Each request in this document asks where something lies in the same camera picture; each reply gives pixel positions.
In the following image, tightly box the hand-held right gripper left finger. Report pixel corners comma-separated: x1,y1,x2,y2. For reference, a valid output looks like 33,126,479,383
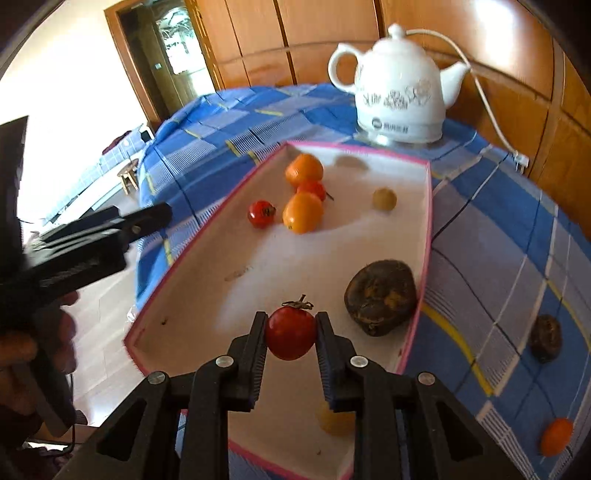
55,311,269,480

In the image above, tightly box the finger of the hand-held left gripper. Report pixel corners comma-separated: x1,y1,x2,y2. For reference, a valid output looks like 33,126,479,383
25,244,129,302
39,202,174,254

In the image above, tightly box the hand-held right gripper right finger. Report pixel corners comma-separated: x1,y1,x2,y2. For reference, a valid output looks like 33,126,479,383
315,311,525,480

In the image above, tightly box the tan longan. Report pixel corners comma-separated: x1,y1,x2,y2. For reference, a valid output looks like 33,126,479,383
316,401,356,437
372,187,398,213

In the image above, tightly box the large red cherry tomato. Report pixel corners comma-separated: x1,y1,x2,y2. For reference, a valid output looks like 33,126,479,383
264,295,317,361

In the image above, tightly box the large brown water chestnut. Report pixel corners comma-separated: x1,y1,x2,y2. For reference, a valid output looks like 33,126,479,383
344,260,419,337

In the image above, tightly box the pink cardboard box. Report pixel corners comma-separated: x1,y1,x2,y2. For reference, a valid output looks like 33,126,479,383
123,141,433,480

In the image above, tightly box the small red cherry tomato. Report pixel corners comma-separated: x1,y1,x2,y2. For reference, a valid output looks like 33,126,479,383
247,200,277,229
297,181,334,202

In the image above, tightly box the orange kumquat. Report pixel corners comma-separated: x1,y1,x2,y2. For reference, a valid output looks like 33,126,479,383
282,191,324,234
285,154,324,188
540,418,574,457

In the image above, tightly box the person's left hand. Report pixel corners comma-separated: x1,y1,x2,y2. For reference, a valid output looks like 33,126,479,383
0,294,79,377

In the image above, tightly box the small wooden stool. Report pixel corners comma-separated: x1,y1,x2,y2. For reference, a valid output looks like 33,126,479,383
116,159,140,195

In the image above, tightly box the blue checked cloth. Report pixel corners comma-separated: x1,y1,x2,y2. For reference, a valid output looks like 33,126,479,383
41,138,148,227

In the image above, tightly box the wooden doorway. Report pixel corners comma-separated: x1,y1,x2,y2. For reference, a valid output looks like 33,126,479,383
104,0,222,134

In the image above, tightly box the blue plaid tablecloth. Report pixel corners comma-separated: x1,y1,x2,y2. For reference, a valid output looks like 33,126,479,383
134,83,591,480

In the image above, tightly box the small brown water chestnut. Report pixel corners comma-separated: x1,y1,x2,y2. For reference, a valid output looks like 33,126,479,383
529,315,563,364

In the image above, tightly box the wooden wardrobe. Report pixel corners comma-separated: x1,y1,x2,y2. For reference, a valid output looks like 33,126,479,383
185,0,591,195

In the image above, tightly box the white ceramic electric kettle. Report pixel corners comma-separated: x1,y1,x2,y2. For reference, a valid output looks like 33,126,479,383
328,23,472,145

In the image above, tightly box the black cable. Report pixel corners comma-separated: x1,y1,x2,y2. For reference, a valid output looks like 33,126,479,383
28,371,77,457

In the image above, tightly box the white kettle power cable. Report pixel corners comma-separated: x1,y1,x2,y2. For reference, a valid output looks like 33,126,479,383
406,28,532,174

